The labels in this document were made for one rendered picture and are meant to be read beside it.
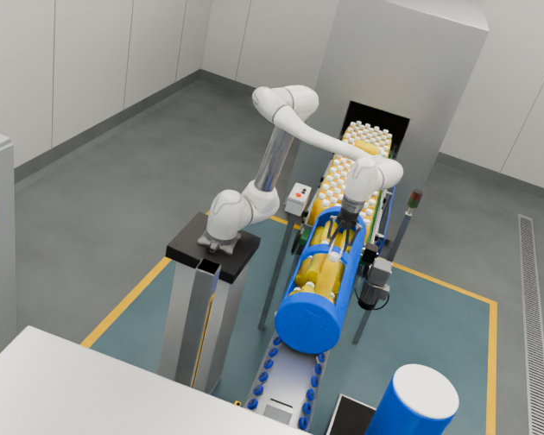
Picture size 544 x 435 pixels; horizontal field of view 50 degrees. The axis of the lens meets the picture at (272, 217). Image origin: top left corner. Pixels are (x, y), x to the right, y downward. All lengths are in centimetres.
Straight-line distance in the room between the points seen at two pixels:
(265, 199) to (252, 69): 485
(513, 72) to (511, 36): 38
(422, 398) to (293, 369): 54
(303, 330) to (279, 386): 25
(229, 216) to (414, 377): 109
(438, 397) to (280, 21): 554
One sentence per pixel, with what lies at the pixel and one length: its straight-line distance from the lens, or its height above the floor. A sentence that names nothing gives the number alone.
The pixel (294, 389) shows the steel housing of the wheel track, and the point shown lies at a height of 93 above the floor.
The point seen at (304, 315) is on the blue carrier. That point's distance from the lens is 248.
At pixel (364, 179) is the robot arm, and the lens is 218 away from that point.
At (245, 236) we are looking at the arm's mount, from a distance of 299.
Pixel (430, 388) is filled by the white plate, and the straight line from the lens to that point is 260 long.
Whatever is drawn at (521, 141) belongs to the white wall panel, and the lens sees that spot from 728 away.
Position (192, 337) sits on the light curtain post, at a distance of 186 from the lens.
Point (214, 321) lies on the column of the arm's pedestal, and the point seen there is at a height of 68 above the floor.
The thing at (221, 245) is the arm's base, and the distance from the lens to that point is 285.
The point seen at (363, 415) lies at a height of 15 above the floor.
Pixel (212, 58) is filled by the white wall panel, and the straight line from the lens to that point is 776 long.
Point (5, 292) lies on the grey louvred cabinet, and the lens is 321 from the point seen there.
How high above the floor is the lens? 275
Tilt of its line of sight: 32 degrees down
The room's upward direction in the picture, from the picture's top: 15 degrees clockwise
